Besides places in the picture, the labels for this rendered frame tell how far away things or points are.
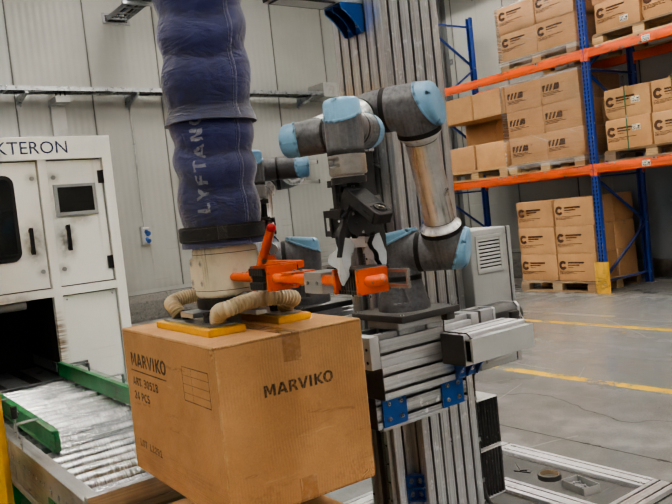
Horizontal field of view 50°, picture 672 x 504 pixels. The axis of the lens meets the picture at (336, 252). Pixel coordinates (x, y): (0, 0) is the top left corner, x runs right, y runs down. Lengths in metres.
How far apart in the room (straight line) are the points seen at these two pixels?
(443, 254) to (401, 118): 0.40
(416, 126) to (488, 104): 8.76
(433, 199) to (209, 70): 0.66
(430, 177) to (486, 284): 0.66
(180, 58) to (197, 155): 0.24
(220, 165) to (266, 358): 0.50
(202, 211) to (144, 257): 9.88
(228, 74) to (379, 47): 0.64
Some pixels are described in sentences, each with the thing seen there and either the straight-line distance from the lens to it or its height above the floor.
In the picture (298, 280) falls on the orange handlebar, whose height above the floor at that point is 1.20.
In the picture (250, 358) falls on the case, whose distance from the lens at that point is 1.64.
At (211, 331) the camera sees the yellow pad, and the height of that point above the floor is 1.09.
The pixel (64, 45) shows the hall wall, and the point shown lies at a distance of 11.78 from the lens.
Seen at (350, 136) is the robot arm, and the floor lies 1.48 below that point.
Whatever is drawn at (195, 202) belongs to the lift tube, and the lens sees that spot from 1.85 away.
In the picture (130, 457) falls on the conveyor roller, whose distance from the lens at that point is 2.82.
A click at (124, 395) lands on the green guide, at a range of 3.59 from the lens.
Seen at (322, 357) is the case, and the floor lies 1.00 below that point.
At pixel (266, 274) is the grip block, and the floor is 1.21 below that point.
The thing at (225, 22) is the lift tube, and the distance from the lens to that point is 1.91.
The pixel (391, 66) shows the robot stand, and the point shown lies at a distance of 2.34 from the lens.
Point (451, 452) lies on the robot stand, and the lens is 2.50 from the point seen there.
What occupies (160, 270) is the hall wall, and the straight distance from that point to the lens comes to 11.81.
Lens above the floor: 1.33
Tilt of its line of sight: 3 degrees down
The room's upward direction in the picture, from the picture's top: 6 degrees counter-clockwise
